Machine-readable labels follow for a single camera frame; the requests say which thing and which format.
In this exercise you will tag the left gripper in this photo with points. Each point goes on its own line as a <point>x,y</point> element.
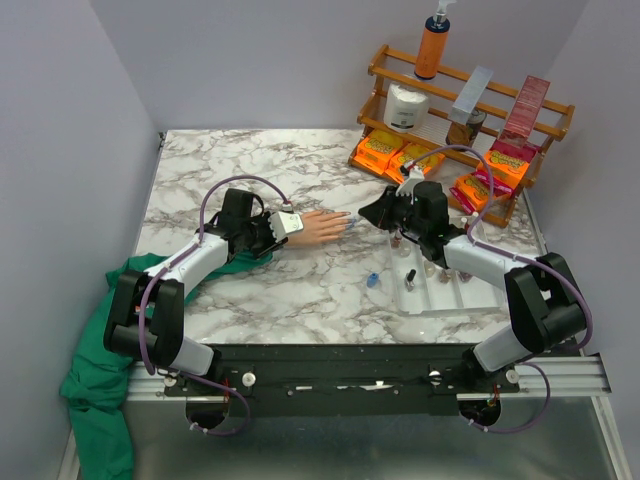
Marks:
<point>259,252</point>

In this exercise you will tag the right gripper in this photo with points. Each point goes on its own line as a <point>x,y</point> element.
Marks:
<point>380,210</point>

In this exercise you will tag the mannequin hand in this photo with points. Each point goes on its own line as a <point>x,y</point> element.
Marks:
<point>320,227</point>

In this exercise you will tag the blue nail polish bottle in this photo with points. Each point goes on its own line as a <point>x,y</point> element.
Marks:
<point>373,280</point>

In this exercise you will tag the green jacket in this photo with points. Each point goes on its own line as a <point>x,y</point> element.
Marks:
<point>95,389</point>

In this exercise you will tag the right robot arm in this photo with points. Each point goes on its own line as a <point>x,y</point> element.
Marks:
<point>545,305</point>

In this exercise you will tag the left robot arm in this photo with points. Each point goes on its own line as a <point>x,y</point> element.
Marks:
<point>146,318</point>

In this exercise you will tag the orange box far left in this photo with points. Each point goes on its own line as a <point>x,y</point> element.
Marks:
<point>376,150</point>

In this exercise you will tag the clear polish bottle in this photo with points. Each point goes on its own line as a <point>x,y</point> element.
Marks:
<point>429,268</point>

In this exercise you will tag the black cap glitter polish bottle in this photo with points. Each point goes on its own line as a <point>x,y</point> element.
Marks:
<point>409,280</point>

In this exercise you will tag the white organizer tray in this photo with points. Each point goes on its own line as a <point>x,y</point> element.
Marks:
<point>464,294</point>

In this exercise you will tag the orange pink box lower right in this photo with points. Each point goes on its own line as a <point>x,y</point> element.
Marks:
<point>471,193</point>

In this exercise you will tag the orange pink box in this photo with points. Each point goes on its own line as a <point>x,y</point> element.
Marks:
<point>471,193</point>
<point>509,164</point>

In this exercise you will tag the gold glitter polish bottle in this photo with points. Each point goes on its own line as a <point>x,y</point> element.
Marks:
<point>445,276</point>

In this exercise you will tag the dark glass jar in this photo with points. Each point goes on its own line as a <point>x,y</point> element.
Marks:
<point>465,133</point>

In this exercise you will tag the white jar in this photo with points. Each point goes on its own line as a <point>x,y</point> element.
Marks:
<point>405,108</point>

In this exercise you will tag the orange pink box upper right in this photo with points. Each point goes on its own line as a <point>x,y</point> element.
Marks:
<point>509,164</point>

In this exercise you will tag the grey blue tall box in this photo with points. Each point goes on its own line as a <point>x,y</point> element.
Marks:
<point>469,96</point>

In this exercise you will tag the red tall box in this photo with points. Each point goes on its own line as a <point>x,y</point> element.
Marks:
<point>521,120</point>

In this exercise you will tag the orange spray bottle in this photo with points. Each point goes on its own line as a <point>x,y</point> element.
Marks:
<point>433,42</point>

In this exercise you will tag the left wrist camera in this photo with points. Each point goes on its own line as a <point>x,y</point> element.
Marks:
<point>283,224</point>

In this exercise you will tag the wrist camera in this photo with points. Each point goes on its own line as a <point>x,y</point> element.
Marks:
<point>283,224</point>
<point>413,178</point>

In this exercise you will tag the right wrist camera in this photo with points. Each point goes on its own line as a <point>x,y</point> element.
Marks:
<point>413,178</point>

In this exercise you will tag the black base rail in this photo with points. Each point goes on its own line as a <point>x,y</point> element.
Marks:
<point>343,380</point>

